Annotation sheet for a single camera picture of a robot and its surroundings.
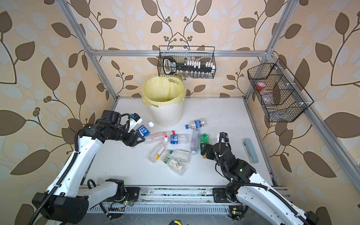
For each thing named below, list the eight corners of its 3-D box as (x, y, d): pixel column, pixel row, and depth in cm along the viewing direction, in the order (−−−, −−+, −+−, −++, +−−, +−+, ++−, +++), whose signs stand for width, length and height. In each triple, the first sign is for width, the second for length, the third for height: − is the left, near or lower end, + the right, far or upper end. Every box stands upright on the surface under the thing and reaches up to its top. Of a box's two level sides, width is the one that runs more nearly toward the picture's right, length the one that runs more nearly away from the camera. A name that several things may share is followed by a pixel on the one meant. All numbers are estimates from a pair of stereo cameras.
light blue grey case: (250, 164, 87) (253, 160, 83) (241, 142, 96) (244, 138, 92) (255, 163, 87) (259, 160, 83) (246, 142, 97) (249, 138, 92)
